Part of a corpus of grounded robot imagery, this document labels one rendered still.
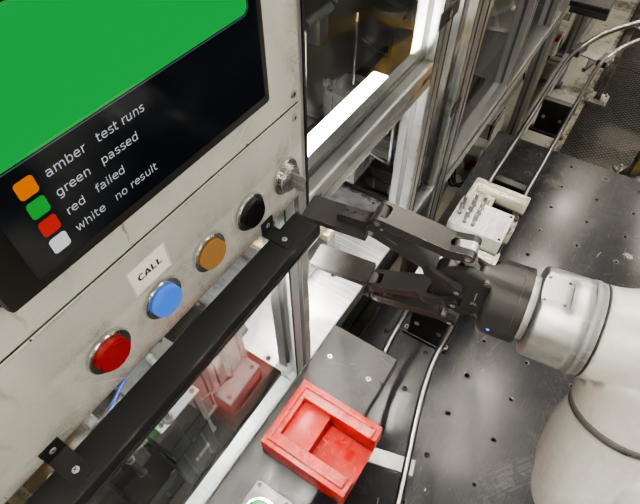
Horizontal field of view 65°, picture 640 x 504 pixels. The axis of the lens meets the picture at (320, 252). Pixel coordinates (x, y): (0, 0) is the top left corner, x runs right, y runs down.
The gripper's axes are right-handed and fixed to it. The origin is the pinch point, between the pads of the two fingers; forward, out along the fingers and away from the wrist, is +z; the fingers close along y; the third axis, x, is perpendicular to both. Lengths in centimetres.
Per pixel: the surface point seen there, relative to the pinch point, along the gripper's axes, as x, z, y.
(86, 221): 18.4, 5.9, 22.1
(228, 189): 5.7, 7.0, 11.1
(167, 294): 16.0, 7.2, 8.7
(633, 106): -258, -61, -163
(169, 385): 21.3, 5.6, 2.6
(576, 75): -279, -26, -165
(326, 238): -26, 17, -42
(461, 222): -47, -7, -49
